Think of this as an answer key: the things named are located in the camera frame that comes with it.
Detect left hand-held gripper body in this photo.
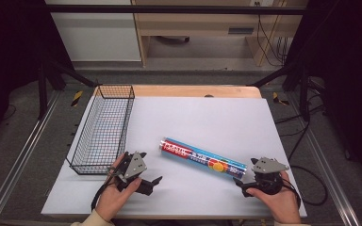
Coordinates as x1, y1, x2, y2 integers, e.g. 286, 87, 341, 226
116, 151, 148, 191

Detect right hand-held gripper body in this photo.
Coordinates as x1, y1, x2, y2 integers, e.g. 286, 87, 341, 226
251, 156, 290, 196

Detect black wire basket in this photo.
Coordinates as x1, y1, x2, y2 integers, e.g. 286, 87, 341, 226
65, 83, 137, 176

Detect colourful printed tube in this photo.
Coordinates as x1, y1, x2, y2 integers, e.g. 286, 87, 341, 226
158, 137, 248, 181

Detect person's left hand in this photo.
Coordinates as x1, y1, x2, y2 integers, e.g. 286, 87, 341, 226
94, 153, 143, 222

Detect person's right hand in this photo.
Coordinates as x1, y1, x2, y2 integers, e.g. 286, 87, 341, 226
246, 170, 302, 225

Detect white table mat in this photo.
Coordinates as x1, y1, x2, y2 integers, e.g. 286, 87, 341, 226
40, 96, 308, 219

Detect yellow black tape marker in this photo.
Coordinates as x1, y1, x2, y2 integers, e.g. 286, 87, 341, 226
71, 89, 85, 108
271, 91, 290, 106

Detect black metal stand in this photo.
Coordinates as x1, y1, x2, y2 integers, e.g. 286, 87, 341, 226
250, 58, 311, 122
37, 57, 98, 121

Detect white cabinet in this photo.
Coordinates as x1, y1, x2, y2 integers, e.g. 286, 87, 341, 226
44, 0, 142, 63

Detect black curtain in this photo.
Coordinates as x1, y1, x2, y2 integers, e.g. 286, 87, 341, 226
284, 0, 362, 183
0, 0, 76, 152

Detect light wooden desk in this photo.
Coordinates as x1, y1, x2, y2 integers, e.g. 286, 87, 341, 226
131, 0, 309, 68

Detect black floor cable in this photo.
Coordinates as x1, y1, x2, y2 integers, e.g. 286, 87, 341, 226
274, 76, 328, 163

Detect right hand-held gripper cable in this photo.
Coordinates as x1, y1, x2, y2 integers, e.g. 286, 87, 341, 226
282, 164, 330, 207

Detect aluminium floor rail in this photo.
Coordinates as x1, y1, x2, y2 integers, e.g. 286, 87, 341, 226
0, 89, 61, 226
286, 91, 362, 226

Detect black hanging cables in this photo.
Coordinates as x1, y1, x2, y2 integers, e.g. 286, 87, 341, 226
254, 1, 289, 68

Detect black metal frame bar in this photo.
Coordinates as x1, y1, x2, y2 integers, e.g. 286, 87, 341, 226
45, 4, 307, 15

